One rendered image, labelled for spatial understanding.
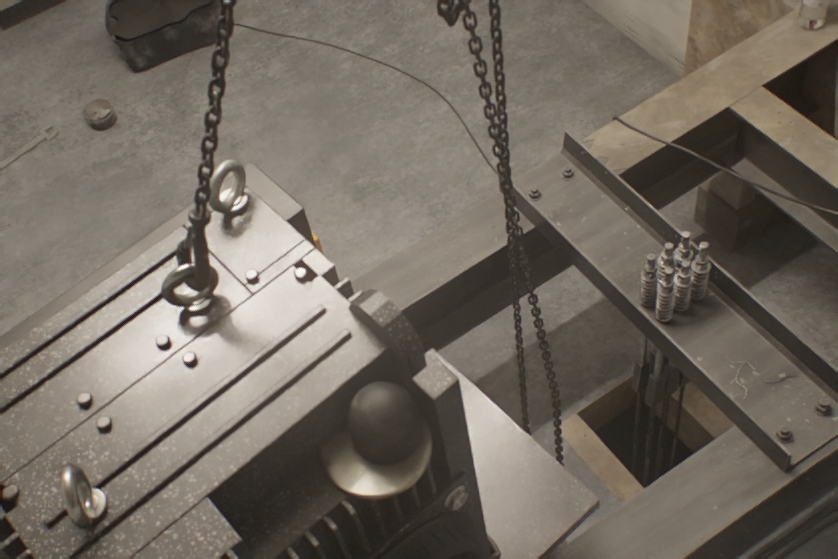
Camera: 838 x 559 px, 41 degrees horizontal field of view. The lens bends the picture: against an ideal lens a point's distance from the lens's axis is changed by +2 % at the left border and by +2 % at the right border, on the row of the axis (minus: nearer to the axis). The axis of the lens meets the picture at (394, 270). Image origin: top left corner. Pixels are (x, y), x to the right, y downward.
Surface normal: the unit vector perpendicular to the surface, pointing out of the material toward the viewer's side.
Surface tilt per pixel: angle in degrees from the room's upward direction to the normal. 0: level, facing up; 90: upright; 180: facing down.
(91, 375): 0
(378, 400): 0
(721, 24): 90
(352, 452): 0
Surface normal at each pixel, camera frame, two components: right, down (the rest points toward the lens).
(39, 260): -0.14, -0.58
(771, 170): -0.83, 0.51
